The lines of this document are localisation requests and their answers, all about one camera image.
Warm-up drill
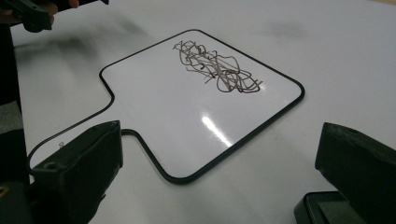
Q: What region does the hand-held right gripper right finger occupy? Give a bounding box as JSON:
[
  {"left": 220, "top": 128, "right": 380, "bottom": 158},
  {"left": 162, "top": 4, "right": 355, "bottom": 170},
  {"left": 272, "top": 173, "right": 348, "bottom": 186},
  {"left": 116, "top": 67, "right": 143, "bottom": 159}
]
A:
[{"left": 314, "top": 121, "right": 396, "bottom": 224}]

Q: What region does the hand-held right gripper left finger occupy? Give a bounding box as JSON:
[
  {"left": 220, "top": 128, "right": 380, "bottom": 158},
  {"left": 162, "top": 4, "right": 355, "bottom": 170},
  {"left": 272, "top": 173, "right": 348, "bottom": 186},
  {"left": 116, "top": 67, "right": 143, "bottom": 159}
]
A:
[{"left": 30, "top": 119, "right": 124, "bottom": 224}]

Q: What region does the white whiteboard with handle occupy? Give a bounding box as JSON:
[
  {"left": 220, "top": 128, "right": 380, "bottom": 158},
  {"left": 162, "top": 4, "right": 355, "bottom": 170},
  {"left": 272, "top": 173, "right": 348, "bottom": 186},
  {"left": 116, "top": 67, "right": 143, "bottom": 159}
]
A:
[{"left": 27, "top": 28, "right": 306, "bottom": 185}]

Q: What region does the black whiteboard eraser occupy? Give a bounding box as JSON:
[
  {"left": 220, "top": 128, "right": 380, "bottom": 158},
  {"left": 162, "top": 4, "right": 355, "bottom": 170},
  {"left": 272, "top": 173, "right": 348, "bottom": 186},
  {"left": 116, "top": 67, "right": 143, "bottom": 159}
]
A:
[{"left": 293, "top": 190, "right": 356, "bottom": 224}]

